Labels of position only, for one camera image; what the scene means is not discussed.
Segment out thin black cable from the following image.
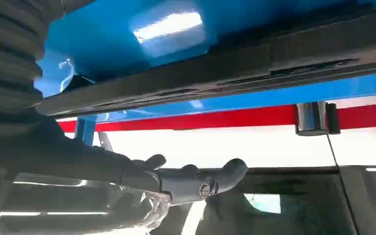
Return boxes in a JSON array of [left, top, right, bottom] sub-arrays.
[[325, 134, 360, 235]]

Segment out blue metal shelf rack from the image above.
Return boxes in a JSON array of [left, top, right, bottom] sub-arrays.
[[34, 0, 376, 146]]

